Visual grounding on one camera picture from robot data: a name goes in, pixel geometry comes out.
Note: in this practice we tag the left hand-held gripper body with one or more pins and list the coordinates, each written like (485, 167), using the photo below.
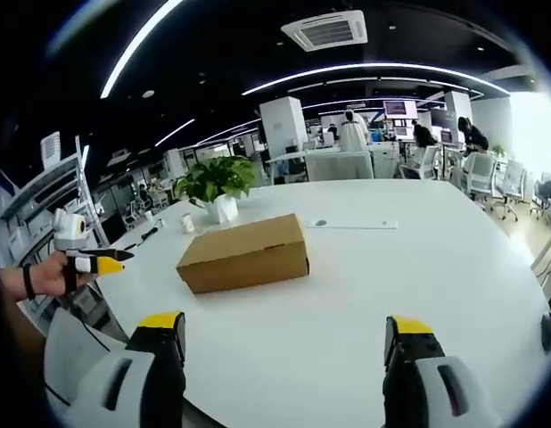
(68, 232)

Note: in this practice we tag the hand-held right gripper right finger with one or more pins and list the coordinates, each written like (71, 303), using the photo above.
(409, 356)

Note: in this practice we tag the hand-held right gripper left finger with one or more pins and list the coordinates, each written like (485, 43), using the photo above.
(155, 356)

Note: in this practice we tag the brown cardboard shoe box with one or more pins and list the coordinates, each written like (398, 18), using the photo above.
(244, 256)

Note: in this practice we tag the person's left hand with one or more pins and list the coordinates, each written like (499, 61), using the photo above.
(50, 274)

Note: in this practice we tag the metal storage shelf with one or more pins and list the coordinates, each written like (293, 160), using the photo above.
(48, 209)

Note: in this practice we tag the black wristband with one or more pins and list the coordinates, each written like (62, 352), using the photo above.
(28, 281)

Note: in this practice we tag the small white cup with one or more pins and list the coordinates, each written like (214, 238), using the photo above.
(188, 224)

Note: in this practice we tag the white office chair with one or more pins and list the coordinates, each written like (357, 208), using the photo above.
(480, 176)
(425, 160)
(512, 183)
(75, 352)

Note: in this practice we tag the green potted plant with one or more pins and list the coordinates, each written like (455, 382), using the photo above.
(219, 183)

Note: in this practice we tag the black rounded object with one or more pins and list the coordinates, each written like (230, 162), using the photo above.
(548, 332)

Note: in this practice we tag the white pillar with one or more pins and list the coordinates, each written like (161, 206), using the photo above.
(282, 127)

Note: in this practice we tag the ceiling air conditioner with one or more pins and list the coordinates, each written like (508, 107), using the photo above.
(324, 30)

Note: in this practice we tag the wall monitor screen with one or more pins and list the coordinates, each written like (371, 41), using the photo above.
(399, 109)

